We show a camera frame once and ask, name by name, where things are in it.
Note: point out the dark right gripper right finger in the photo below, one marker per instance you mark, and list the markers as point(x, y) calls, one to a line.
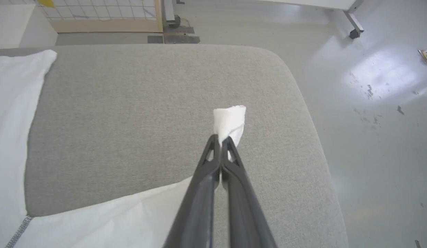
point(244, 206)

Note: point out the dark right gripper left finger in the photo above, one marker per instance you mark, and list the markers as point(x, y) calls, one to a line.
point(196, 203)

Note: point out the white garment with grey stitching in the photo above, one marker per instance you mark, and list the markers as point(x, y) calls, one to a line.
point(96, 220)

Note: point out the large black floor plate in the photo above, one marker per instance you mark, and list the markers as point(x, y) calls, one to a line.
point(181, 39)

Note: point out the small black floor plate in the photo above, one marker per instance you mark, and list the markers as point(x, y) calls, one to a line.
point(155, 39)

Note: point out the lemon print grid partition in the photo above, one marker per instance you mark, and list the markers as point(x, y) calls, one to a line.
point(103, 15)

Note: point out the white table with caster leg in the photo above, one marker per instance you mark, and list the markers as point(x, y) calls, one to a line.
point(353, 19)

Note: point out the white rectangular box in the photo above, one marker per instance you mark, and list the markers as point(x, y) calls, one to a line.
point(13, 26)

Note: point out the black base plate under post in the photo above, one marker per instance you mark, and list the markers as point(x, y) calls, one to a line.
point(179, 29)

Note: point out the grey metal support post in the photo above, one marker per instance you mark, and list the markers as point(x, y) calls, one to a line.
point(170, 13)

